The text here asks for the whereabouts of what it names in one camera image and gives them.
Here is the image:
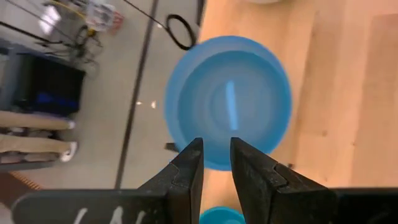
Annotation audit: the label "translucent blue bowl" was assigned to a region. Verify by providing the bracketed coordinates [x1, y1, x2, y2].
[164, 35, 293, 172]

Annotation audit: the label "black computer case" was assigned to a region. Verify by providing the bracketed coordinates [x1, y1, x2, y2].
[9, 52, 87, 118]

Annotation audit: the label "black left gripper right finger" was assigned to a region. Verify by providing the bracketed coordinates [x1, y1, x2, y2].
[229, 137, 336, 224]

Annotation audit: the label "clear plastic basket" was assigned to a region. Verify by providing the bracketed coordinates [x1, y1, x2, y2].
[85, 1, 125, 35]

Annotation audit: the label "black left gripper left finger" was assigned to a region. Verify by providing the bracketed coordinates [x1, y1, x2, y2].
[138, 138, 205, 224]

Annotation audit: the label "yellow cable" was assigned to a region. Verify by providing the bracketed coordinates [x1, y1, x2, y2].
[46, 0, 97, 37]

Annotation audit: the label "black cable with loop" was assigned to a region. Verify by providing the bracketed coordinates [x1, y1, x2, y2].
[123, 0, 198, 51]

